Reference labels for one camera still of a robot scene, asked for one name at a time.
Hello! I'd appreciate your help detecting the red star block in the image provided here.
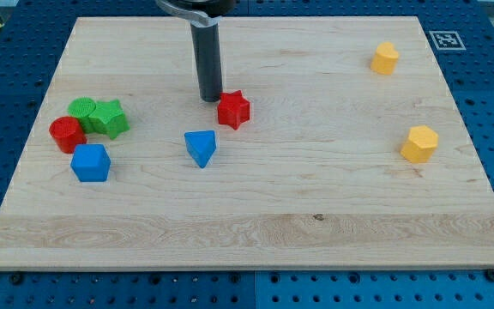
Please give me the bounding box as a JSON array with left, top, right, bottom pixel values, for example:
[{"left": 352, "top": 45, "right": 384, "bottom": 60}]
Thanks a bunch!
[{"left": 217, "top": 90, "right": 250, "bottom": 130}]

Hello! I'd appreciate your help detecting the silver robot arm clamp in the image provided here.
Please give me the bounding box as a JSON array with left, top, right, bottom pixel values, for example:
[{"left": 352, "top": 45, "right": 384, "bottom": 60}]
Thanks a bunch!
[{"left": 155, "top": 0, "right": 236, "bottom": 27}]

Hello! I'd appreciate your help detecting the green star block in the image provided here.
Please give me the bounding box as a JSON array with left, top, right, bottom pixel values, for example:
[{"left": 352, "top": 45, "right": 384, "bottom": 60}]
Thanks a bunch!
[{"left": 88, "top": 100, "right": 130, "bottom": 139}]

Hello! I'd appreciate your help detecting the blue triangle block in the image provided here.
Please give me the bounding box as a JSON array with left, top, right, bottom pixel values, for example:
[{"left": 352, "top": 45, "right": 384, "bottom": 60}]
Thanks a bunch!
[{"left": 184, "top": 130, "right": 217, "bottom": 168}]

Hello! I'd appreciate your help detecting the wooden board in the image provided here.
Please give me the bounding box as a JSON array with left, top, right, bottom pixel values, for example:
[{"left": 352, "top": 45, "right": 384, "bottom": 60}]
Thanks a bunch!
[{"left": 0, "top": 16, "right": 494, "bottom": 272}]

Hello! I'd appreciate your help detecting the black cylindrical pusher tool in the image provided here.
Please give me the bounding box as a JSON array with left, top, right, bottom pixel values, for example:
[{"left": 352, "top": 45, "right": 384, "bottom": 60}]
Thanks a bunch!
[{"left": 190, "top": 24, "right": 222, "bottom": 102}]

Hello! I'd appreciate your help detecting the blue cube block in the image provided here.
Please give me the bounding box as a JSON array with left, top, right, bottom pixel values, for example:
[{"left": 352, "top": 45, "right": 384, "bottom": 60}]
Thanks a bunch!
[{"left": 70, "top": 144, "right": 111, "bottom": 182}]

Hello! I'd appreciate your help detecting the yellow heart block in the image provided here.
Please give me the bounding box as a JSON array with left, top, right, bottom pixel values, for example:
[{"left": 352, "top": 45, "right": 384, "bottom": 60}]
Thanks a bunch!
[{"left": 370, "top": 41, "right": 400, "bottom": 75}]

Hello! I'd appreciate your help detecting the green cylinder block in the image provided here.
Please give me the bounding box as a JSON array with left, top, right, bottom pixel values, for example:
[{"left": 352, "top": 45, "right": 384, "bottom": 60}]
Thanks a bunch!
[{"left": 67, "top": 97, "right": 96, "bottom": 134}]

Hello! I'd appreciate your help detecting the yellow hexagon block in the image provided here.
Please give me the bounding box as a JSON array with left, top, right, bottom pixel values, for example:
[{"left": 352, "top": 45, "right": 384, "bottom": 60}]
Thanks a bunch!
[{"left": 400, "top": 125, "right": 439, "bottom": 163}]

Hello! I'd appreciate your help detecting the red cylinder block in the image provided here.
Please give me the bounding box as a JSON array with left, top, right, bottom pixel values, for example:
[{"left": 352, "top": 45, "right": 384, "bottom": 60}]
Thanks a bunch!
[{"left": 49, "top": 116, "right": 87, "bottom": 154}]

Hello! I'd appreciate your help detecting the white fiducial marker tag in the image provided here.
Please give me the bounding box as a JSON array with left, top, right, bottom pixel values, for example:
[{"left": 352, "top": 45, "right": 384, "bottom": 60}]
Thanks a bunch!
[{"left": 429, "top": 30, "right": 466, "bottom": 51}]

